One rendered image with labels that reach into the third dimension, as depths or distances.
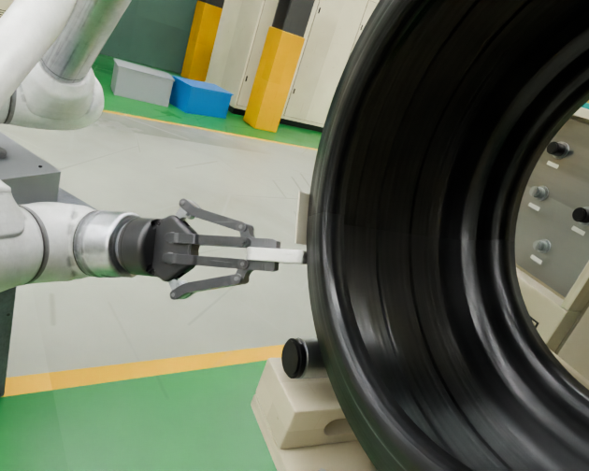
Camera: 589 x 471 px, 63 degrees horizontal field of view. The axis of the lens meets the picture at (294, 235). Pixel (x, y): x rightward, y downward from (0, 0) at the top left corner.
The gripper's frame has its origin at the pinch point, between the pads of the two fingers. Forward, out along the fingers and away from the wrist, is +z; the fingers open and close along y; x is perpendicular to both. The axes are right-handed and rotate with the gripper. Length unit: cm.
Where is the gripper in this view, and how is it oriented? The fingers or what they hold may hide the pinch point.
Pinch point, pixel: (278, 255)
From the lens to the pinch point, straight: 56.5
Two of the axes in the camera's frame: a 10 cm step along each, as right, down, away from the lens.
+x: -3.2, -1.0, -9.4
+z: 9.4, 0.5, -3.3
